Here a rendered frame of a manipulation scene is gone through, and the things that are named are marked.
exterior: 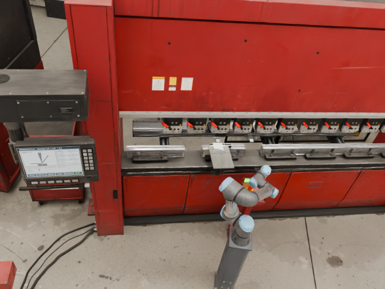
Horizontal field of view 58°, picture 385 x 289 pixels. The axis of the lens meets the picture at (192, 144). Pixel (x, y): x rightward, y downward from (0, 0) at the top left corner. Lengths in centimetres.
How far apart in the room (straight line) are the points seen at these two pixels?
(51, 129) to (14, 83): 121
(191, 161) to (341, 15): 161
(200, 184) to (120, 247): 101
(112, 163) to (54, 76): 95
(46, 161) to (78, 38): 77
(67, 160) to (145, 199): 124
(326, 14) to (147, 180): 192
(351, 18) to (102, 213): 253
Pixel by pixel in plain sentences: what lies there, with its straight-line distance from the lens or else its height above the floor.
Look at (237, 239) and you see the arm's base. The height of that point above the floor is 83.
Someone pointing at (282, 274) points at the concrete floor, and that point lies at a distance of 367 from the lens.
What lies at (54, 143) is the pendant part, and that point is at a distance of 222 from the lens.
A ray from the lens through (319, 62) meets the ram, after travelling 281.
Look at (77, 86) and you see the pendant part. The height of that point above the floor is 195.
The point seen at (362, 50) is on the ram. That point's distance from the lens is 292.
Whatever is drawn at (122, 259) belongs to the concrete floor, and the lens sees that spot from 351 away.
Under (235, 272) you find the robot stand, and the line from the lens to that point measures 310.
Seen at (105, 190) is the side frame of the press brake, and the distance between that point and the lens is 307.
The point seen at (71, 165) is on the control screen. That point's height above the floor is 141.
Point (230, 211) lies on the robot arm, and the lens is 256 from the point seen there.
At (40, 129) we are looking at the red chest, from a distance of 329.
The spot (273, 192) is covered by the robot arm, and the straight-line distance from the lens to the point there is 259.
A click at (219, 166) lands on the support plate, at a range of 292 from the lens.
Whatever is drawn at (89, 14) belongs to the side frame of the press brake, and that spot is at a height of 224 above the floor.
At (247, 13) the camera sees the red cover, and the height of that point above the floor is 222.
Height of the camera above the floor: 309
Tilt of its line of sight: 43 degrees down
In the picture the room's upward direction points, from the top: 9 degrees clockwise
